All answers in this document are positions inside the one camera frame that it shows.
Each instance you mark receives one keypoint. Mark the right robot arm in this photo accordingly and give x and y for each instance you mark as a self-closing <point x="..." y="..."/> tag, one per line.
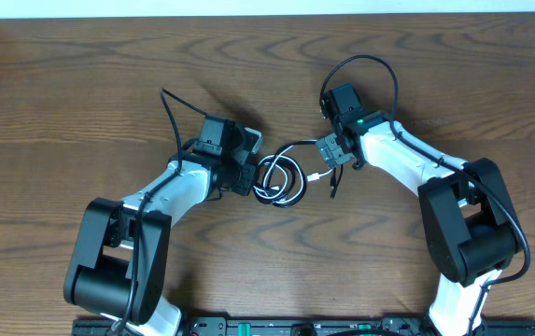
<point x="470" y="225"/>

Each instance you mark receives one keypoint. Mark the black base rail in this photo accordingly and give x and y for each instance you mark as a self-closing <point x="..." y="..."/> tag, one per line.
<point x="399" y="325"/>

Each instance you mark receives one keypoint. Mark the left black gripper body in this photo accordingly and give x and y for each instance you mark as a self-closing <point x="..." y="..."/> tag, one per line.
<point x="237" y="178"/>

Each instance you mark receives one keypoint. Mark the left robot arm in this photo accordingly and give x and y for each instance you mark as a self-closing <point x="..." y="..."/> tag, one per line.
<point x="118" y="264"/>

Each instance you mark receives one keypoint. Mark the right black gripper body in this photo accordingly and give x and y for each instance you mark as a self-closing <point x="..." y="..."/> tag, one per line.
<point x="329" y="147"/>

